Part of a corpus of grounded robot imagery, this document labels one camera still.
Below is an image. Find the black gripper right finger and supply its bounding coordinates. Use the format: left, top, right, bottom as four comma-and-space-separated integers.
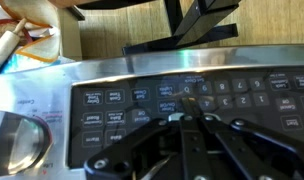
191, 97, 304, 180

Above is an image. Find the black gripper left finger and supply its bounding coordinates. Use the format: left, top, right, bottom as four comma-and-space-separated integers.
83, 97, 206, 180

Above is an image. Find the stainless steel gas stove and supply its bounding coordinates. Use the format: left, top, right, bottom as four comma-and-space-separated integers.
0, 44, 304, 180

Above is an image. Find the steel stove knob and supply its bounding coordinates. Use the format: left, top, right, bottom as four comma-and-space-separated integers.
0, 110, 54, 177

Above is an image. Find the black glass touch control panel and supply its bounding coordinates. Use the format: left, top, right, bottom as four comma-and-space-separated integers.
67, 68, 304, 169

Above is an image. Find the light wooden drawer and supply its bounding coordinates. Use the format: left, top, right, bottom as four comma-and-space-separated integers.
57, 4, 86, 62

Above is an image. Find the black metal stand base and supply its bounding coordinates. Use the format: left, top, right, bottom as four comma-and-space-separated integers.
121, 0, 241, 56

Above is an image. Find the blue patterned towel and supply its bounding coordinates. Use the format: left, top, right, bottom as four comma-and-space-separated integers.
0, 54, 65, 75

